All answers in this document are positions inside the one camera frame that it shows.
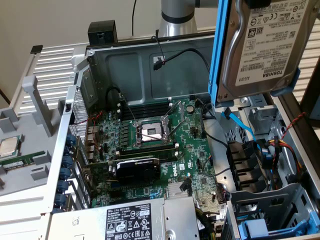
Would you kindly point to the hard disk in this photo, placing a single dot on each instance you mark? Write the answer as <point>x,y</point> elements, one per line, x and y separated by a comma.
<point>262,50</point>

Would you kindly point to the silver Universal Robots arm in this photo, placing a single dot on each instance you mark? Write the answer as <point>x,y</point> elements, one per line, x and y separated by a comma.
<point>177,25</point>

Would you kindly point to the metal disk bay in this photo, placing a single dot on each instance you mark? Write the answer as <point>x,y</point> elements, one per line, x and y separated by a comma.
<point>262,200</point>

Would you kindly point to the empty blue disk carrier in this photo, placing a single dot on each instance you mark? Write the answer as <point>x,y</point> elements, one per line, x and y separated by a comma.
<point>255,227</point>

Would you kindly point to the open grey PC case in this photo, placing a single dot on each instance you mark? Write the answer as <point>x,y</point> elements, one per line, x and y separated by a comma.
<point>175,75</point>

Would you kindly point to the metal optical drive cage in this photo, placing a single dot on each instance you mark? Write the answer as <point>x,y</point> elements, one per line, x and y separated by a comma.
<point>262,117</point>

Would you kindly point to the silver coin cell battery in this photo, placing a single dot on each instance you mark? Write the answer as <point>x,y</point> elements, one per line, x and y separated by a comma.
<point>190,108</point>

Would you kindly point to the metal socket cover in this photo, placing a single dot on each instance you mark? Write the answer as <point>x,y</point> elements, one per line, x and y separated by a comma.
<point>181,110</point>

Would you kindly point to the black RAM slot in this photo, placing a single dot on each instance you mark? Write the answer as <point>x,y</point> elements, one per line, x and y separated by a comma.
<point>147,106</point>
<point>147,113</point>

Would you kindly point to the green Dell motherboard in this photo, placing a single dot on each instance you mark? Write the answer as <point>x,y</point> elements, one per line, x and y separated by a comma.
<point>190,140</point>

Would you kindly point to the thin metal locking lever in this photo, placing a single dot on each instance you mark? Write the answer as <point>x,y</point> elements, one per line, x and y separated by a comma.
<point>151,136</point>
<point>130,111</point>

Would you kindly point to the CPU socket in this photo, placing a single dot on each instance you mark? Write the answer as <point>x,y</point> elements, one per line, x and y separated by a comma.
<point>150,131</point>

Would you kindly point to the silver finned heat sink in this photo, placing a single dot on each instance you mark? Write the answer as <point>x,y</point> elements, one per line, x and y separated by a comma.
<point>173,191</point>

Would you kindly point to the black graphics card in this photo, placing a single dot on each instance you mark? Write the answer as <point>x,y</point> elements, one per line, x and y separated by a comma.
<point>140,172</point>

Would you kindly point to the grey power supply unit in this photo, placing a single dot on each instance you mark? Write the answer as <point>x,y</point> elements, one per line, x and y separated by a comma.
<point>175,215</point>

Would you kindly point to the dark blue card clip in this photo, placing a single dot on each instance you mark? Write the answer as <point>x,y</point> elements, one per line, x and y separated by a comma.
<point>63,186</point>
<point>67,150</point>
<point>67,161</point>
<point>65,173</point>
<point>60,200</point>
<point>71,139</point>

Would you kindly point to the grey plastic parts rack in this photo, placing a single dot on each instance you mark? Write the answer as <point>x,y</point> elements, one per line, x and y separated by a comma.
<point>30,140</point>

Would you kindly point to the green RAM stick white label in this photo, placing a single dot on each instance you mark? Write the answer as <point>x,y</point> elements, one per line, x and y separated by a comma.
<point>22,160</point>

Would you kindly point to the silver CPU chip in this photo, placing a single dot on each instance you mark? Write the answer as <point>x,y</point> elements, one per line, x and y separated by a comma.
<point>8,147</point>

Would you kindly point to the black box bracket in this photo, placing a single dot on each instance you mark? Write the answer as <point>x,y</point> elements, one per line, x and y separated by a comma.
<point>102,32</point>

